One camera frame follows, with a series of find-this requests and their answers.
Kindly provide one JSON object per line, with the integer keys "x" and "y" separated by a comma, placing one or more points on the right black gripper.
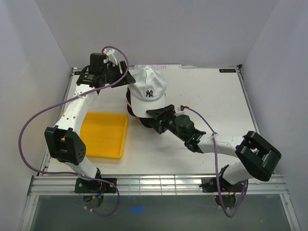
{"x": 160, "y": 126}

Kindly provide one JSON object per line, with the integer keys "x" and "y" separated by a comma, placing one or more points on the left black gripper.
{"x": 116, "y": 68}

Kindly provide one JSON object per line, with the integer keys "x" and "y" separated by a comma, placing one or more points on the black NY baseball cap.
{"x": 146, "y": 122}

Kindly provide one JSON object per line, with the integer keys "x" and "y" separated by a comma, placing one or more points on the white NY baseball cap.
{"x": 150, "y": 77}

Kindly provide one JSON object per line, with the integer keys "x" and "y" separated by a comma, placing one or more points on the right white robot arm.
{"x": 257, "y": 157}

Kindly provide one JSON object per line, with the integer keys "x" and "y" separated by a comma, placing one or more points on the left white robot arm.
{"x": 63, "y": 139}

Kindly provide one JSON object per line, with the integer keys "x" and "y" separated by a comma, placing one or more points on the yellow plastic tray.
{"x": 104, "y": 134}

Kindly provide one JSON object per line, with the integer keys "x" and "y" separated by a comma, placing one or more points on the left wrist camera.
{"x": 110, "y": 55}

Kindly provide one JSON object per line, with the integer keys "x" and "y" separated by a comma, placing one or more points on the aluminium front rail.
{"x": 148, "y": 185}

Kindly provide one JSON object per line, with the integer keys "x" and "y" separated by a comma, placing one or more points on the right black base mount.
{"x": 210, "y": 185}

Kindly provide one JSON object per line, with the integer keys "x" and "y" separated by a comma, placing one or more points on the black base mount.
{"x": 210, "y": 185}
{"x": 93, "y": 186}

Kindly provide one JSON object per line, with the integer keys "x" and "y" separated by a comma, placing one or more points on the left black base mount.
{"x": 93, "y": 186}

